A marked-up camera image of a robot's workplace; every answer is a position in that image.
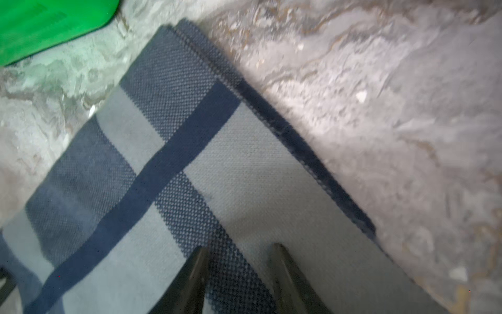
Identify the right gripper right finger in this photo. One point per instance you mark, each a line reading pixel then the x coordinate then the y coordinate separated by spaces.
pixel 292 282

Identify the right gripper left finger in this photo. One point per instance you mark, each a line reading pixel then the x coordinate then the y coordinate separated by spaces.
pixel 186 293

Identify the grey navy striped scarf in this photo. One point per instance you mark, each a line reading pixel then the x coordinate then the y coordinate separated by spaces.
pixel 184 158

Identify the green plastic basket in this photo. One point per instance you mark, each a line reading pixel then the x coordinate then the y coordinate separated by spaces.
pixel 28 27

